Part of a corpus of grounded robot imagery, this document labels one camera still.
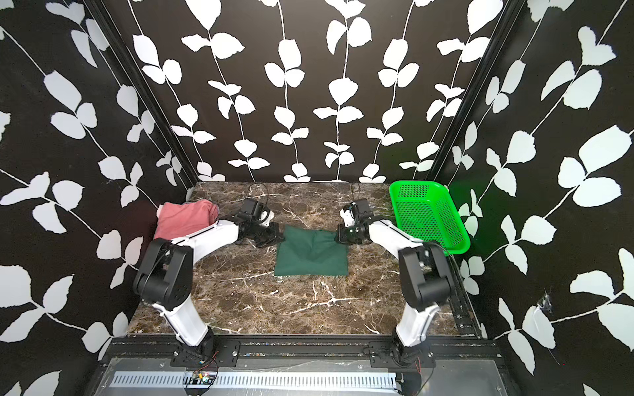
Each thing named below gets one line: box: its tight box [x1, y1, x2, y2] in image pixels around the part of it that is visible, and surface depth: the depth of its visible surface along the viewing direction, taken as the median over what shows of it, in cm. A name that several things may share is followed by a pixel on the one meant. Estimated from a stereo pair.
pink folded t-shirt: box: [154, 198, 220, 241], surface depth 102 cm
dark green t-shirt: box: [274, 225, 349, 277], surface depth 94 cm
